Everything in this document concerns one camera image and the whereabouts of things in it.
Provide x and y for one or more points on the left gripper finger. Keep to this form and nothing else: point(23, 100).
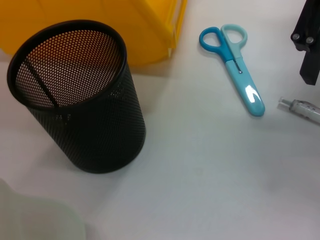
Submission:
point(311, 62)

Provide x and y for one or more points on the silver ballpoint pen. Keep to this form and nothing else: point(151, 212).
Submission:
point(300, 107)

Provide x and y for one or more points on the blue scissors with cover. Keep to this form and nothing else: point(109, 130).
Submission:
point(245, 82)

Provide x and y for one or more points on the yellow plastic bin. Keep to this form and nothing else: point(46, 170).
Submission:
point(150, 25)

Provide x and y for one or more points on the green wavy glass fruit plate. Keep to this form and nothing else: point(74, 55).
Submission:
point(30, 217)

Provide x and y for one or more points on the black mesh pen holder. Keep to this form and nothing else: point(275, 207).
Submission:
point(100, 130)

